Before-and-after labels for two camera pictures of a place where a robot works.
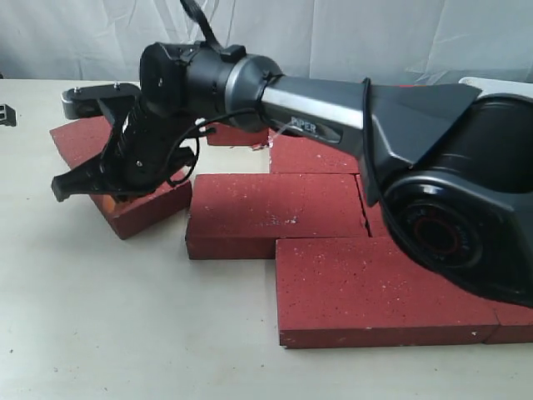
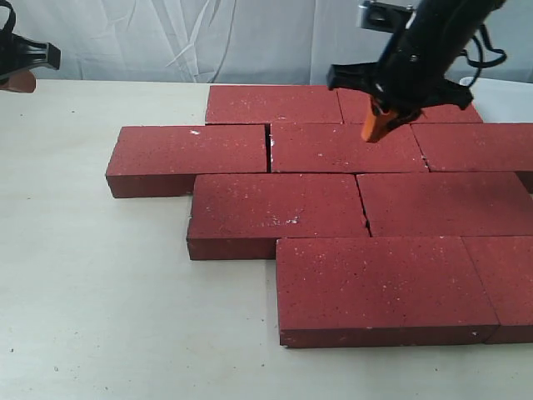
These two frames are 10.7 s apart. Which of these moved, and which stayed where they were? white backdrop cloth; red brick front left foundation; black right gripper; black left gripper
Moved: black right gripper; black left gripper
Stayed: white backdrop cloth; red brick front left foundation
